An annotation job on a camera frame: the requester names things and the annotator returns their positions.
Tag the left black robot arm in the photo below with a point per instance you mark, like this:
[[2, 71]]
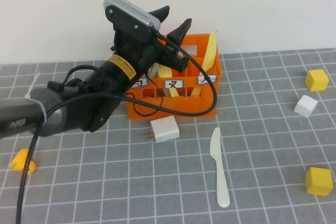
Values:
[[15, 113]]

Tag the paper label reading fork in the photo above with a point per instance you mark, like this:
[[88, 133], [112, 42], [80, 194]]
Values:
[[173, 84]]

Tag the orange plastic cutlery holder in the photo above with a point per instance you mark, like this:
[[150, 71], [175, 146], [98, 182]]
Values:
[[178, 102]]

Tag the paper label reading spoon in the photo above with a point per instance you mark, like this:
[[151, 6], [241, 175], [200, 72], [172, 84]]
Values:
[[140, 83]]

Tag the white foam cube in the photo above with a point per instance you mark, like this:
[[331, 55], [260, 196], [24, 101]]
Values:
[[305, 106]]

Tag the yellow foam cube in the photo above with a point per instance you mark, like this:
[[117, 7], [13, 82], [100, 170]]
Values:
[[316, 81], [318, 182]]

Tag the grey grid table mat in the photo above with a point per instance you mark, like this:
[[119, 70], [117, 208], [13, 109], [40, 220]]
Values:
[[105, 195]]

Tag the white zip tie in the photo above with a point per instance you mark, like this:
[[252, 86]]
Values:
[[43, 111]]

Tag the yellow plastic knife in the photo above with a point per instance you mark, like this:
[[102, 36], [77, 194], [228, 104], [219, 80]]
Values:
[[210, 51]]

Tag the white plastic knife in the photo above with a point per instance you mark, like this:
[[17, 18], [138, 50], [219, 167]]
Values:
[[220, 171]]

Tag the paper label reading knife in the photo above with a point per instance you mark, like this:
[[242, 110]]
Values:
[[207, 78]]

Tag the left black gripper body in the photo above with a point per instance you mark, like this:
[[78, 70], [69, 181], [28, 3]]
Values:
[[139, 51]]

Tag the yellow plastic fork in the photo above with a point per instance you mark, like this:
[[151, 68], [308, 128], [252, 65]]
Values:
[[174, 91]]

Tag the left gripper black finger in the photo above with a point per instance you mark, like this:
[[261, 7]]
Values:
[[179, 35], [161, 12]]

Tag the white charger plug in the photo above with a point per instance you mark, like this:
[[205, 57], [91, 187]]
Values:
[[165, 129]]

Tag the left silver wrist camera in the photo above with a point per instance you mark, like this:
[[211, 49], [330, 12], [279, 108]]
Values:
[[126, 6]]

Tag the yellow rubber duck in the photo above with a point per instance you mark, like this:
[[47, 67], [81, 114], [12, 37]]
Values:
[[16, 161]]

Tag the mint green plastic spoon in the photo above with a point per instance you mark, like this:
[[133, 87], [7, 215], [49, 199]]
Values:
[[152, 71]]

